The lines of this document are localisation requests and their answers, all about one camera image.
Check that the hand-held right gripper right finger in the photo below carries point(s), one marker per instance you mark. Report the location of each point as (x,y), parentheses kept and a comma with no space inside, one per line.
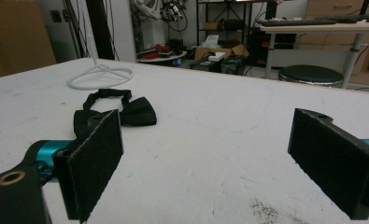
(334,158)

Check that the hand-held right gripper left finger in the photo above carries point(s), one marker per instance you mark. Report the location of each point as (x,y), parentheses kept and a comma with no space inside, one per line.
(92,161)

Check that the black bow tie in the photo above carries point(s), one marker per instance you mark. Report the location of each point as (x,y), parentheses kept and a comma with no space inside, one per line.
(135,113)

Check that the round black stool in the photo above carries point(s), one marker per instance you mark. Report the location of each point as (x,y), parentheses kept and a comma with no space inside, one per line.
(310,75)

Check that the small round white table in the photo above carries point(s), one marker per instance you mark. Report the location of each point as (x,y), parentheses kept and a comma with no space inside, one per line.
(163,57)

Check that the light wooden desk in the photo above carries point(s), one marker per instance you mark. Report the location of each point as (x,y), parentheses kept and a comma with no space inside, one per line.
(325,29)

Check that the black equipment case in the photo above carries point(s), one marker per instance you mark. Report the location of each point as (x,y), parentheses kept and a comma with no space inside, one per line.
(232,65)

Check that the wooden drawer cabinet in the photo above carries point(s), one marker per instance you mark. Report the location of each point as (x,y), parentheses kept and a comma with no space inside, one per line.
(337,18)

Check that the black keyboard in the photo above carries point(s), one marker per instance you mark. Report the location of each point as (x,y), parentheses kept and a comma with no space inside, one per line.
(297,22)

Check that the brown wooden panel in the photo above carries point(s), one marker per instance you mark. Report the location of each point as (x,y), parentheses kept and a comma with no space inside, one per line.
(15,37)

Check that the open cardboard box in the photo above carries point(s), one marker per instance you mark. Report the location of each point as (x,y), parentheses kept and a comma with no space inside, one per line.
(218,51)

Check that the black metal shelf rack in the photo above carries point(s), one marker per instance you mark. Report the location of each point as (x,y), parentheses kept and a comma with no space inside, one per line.
(222,21)

